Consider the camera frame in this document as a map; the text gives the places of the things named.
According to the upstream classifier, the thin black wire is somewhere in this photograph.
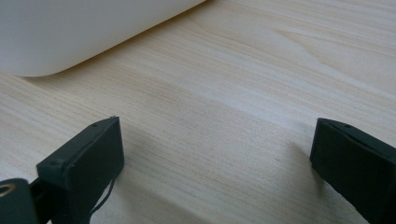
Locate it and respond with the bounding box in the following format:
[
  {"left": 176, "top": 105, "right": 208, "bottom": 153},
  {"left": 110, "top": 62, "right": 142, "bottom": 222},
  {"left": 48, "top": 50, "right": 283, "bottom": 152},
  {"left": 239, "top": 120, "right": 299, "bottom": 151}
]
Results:
[{"left": 90, "top": 177, "right": 117, "bottom": 215}]

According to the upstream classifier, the white plastic bin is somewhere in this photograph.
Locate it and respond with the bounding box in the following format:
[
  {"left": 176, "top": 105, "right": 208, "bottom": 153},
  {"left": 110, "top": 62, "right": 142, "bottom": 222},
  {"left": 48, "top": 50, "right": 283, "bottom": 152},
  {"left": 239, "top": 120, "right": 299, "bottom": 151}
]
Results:
[{"left": 0, "top": 0, "right": 206, "bottom": 77}]

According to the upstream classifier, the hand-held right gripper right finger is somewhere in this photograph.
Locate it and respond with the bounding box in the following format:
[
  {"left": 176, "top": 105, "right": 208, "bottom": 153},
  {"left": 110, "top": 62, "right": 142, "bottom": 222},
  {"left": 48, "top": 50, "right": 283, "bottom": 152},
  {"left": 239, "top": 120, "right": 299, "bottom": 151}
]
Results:
[{"left": 309, "top": 117, "right": 396, "bottom": 224}]

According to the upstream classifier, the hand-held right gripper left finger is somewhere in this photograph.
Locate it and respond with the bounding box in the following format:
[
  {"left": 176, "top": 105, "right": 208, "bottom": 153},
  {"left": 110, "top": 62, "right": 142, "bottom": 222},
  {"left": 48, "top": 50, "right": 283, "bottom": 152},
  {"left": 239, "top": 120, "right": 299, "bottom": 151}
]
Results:
[{"left": 36, "top": 116, "right": 125, "bottom": 224}]

